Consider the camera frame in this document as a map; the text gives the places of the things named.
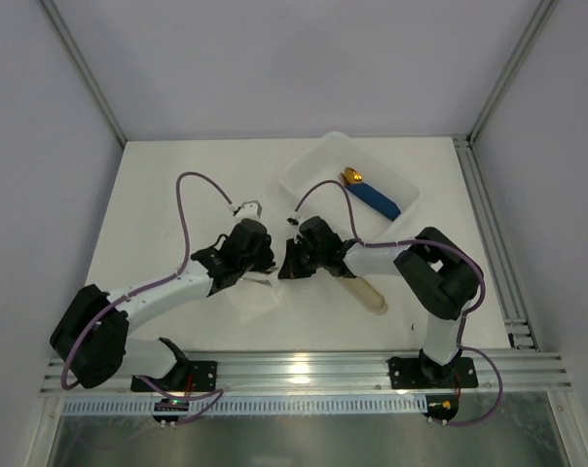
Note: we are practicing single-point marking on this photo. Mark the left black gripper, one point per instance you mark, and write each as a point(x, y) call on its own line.
point(263, 255)

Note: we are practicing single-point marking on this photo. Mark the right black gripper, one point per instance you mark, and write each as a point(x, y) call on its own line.
point(295, 258)

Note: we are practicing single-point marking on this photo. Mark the white paper napkin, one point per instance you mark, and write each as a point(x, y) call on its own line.
point(252, 299)

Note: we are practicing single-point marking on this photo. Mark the oval wooden cutlery tray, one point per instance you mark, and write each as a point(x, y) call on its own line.
point(366, 294)

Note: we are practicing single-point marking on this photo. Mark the silver knife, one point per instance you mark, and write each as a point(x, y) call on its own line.
point(260, 275)

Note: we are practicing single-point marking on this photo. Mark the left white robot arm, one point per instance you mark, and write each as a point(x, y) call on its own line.
point(94, 336)

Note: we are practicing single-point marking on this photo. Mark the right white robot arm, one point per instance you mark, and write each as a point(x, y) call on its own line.
point(443, 279)

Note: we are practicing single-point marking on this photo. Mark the gold cutlery in roll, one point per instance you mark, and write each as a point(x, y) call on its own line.
point(349, 176)

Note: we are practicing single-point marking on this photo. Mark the white plastic basket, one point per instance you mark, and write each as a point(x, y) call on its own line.
point(312, 179)

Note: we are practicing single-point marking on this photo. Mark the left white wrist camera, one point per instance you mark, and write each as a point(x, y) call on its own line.
point(251, 209)

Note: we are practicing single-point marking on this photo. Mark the white slotted cable duct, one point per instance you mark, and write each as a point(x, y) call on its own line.
point(245, 405)

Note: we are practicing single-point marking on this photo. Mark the right aluminium side rail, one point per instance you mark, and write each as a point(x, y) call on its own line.
point(512, 302)

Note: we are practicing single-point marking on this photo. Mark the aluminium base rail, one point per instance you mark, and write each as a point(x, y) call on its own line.
point(363, 372)

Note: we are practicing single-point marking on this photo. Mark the left aluminium frame post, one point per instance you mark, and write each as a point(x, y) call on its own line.
point(59, 26)

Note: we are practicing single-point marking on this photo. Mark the aluminium frame post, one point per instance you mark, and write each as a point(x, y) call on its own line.
point(536, 23)
point(59, 26)

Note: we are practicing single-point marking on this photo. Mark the right aluminium frame post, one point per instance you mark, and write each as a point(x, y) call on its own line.
point(536, 23)

